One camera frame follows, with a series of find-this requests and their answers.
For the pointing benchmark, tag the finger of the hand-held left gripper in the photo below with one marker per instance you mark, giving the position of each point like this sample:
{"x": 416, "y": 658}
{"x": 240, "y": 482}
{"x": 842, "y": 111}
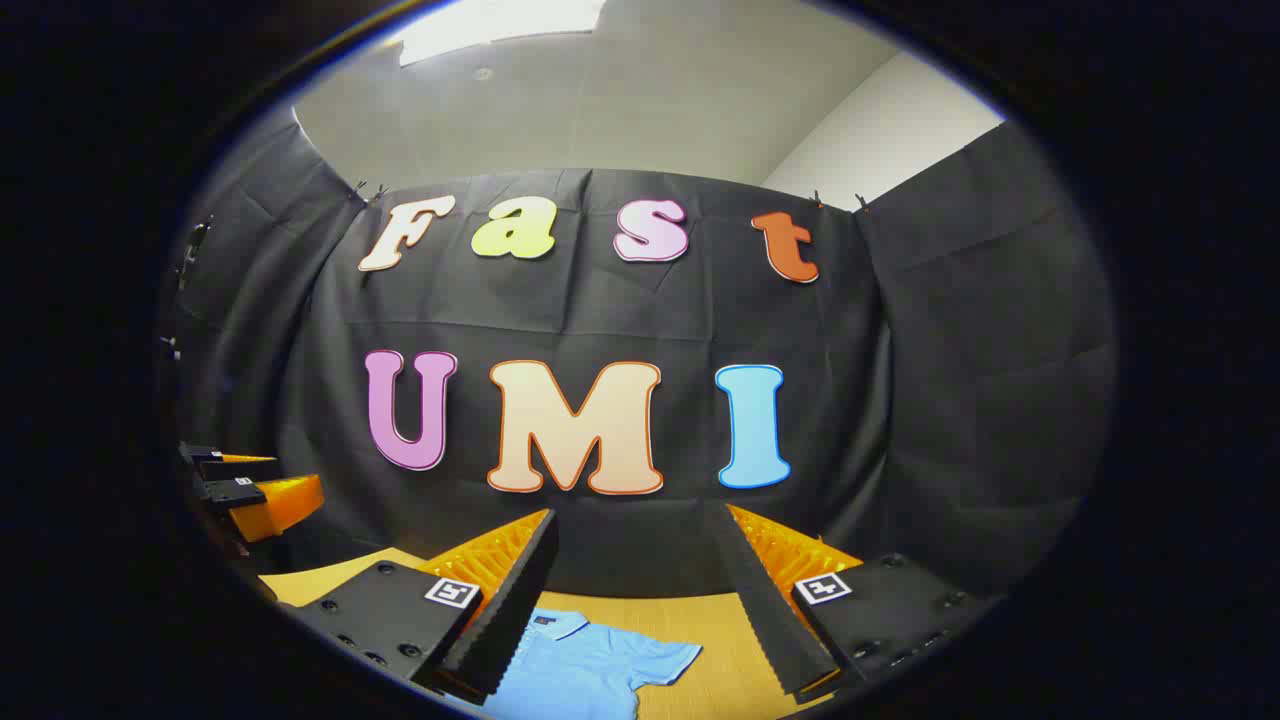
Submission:
{"x": 275, "y": 505}
{"x": 205, "y": 458}

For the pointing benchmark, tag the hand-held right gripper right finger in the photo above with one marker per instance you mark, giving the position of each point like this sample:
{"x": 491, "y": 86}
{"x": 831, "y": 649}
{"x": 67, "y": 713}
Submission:
{"x": 770, "y": 620}

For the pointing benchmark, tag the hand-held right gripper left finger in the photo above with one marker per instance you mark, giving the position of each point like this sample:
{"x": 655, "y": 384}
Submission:
{"x": 510, "y": 620}

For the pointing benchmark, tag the light blue T-shirt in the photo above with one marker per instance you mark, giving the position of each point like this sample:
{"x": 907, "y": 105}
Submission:
{"x": 590, "y": 670}

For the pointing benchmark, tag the black backdrop cloth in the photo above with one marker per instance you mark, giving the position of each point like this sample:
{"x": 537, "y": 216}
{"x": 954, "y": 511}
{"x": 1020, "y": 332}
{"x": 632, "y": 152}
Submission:
{"x": 600, "y": 310}

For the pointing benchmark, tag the ceiling light panel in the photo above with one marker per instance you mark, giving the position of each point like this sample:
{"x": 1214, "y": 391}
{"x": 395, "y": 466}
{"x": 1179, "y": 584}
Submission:
{"x": 480, "y": 25}

